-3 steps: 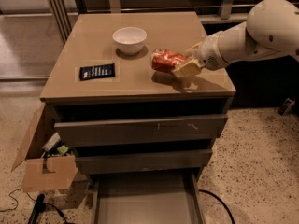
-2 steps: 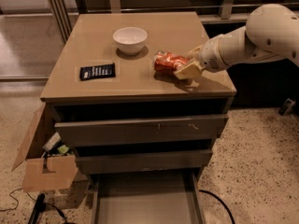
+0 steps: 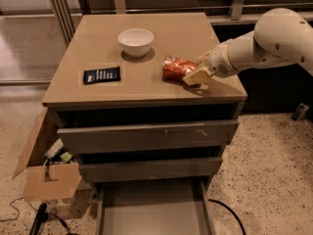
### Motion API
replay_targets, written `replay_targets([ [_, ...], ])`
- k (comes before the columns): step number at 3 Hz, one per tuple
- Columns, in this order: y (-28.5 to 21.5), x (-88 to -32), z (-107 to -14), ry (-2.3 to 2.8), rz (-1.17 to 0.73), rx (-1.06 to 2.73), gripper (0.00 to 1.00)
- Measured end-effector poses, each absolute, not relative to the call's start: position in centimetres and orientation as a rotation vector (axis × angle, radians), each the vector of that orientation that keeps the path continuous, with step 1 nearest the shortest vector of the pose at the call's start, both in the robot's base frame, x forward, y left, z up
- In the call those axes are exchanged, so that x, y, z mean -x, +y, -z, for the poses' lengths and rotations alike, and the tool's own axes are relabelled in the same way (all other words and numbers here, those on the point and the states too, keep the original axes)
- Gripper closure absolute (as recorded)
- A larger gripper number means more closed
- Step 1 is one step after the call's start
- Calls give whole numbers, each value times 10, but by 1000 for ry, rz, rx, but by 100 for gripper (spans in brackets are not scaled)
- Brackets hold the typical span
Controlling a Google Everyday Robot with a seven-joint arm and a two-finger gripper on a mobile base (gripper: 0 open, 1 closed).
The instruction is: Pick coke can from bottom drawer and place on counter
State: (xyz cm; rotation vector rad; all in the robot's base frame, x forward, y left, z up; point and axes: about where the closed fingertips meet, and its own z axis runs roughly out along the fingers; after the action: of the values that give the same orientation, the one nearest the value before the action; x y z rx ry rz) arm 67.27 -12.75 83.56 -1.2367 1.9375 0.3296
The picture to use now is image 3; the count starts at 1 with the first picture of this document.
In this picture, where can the top grey drawer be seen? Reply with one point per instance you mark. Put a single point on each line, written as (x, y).
(146, 137)

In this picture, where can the black power strip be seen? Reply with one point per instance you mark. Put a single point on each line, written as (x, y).
(40, 217)

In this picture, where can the open bottom grey drawer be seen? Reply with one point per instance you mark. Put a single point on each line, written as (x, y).
(154, 207)

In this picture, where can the grey packet in box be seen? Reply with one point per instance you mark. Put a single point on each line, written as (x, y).
(55, 149)

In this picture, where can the small grey floor device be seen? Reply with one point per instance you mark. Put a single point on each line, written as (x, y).
(300, 112)

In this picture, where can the metal window railing frame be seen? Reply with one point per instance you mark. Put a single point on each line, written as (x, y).
(218, 11)

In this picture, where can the middle grey drawer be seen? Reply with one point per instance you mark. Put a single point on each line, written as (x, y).
(148, 170)

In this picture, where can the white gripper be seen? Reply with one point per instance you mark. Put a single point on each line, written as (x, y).
(218, 62)

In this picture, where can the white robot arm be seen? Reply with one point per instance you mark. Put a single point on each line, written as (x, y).
(280, 37)

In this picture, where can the green packet in box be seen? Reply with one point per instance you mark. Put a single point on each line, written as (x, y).
(66, 157)

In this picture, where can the white ceramic bowl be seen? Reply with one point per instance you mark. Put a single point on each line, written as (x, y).
(136, 42)

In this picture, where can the black snack packet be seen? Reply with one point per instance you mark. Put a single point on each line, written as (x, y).
(101, 75)

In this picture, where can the tan drawer cabinet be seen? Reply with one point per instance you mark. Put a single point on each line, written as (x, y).
(142, 96)

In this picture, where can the red coke can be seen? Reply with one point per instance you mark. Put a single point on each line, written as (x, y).
(174, 68)

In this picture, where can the brown cardboard box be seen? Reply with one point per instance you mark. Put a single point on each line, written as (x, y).
(45, 182)

